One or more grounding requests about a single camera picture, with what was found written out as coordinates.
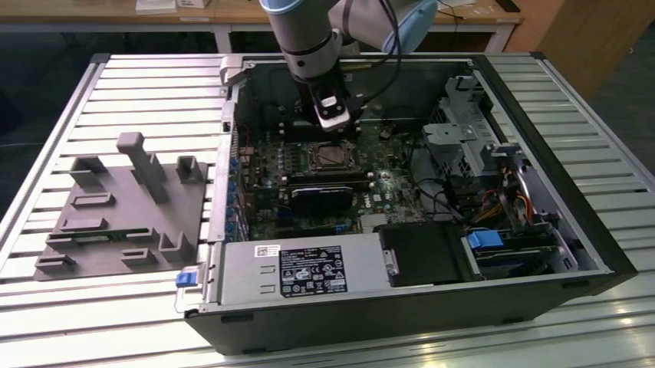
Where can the white box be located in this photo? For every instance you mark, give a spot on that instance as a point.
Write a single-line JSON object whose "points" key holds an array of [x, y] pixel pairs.
{"points": [[154, 5], [194, 3]]}

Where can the CPU socket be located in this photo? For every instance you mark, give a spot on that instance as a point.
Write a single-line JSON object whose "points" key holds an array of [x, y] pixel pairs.
{"points": [[330, 155]]}

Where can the black drive box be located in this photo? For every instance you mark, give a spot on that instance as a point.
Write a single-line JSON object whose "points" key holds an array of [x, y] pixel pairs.
{"points": [[419, 257]]}

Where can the wooden desk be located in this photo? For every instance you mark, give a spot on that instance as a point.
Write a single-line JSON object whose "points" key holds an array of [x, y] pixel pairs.
{"points": [[102, 21]]}

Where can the hard disk in blue carrier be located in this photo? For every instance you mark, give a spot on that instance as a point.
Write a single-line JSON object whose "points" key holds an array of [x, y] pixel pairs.
{"points": [[511, 257]]}

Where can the green motherboard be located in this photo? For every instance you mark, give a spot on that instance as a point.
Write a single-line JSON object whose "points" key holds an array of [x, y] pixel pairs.
{"points": [[399, 180]]}

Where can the perforated metal drive cage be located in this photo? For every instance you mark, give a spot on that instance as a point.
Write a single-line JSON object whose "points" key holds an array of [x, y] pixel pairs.
{"points": [[455, 134]]}

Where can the blue power supply latch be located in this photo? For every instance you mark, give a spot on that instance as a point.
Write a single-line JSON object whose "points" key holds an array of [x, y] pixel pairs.
{"points": [[186, 278]]}

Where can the black and grey PC case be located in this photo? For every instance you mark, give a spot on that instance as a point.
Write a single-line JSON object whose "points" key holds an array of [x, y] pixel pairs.
{"points": [[358, 329]]}

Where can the wooden cabinet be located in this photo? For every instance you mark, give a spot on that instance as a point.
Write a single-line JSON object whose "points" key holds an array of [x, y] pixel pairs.
{"points": [[594, 38]]}

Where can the silver chipset heatsink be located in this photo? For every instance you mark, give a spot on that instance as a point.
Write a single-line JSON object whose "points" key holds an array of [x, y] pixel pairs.
{"points": [[374, 222]]}

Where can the green RAM stick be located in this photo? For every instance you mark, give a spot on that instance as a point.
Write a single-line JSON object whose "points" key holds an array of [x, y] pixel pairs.
{"points": [[98, 238]]}

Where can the grey power supply unit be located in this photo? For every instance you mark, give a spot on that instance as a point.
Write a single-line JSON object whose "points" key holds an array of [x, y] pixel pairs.
{"points": [[246, 276]]}

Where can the grey parts rack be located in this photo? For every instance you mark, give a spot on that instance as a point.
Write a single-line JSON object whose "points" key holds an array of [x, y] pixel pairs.
{"points": [[118, 214]]}

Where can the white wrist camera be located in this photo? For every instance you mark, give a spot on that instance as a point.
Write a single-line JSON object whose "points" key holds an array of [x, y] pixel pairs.
{"points": [[333, 113]]}

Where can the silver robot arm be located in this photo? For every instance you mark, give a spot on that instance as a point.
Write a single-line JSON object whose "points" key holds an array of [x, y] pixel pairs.
{"points": [[302, 34]]}

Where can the round coin cell battery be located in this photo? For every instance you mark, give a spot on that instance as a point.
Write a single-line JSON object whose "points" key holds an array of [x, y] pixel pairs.
{"points": [[386, 133]]}

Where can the silver CPU with green edge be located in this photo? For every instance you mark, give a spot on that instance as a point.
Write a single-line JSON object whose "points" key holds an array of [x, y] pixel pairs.
{"points": [[330, 155]]}

